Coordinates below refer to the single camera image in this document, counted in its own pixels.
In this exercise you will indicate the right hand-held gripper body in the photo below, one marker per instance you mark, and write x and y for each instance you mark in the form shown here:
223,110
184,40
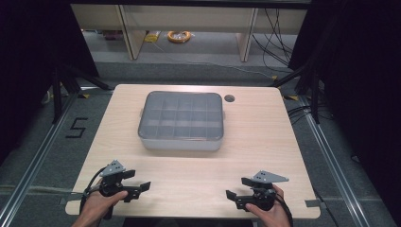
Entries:
263,192

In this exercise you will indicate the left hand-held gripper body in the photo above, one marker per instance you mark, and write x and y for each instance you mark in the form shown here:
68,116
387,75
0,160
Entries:
110,181

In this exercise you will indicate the grey compartment storage box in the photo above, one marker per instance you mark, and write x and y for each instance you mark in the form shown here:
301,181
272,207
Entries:
181,121

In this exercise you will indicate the person's right hand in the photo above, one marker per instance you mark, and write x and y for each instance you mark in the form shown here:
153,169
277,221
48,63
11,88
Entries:
274,216

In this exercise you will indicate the person's left hand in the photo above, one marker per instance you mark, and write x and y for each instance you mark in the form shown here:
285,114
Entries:
97,206

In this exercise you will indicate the grey tape strip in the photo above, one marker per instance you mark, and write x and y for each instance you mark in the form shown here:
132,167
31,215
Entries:
71,197
312,203

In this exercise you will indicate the yellow black floor tape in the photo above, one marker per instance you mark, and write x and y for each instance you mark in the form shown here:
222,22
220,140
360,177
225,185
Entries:
83,96
290,97

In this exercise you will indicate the black metal stand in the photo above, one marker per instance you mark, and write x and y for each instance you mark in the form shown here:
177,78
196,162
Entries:
315,94
57,94

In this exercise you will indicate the yellow packet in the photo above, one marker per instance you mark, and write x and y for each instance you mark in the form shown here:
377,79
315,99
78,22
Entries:
152,37

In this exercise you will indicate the black curtain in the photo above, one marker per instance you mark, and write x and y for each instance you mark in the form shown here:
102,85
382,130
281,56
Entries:
28,63
362,78

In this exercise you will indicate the white open shelf unit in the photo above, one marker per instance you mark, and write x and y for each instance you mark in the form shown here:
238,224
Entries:
189,19

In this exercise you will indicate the aluminium floor rail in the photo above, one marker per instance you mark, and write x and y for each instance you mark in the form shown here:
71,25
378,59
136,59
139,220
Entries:
334,170
34,157

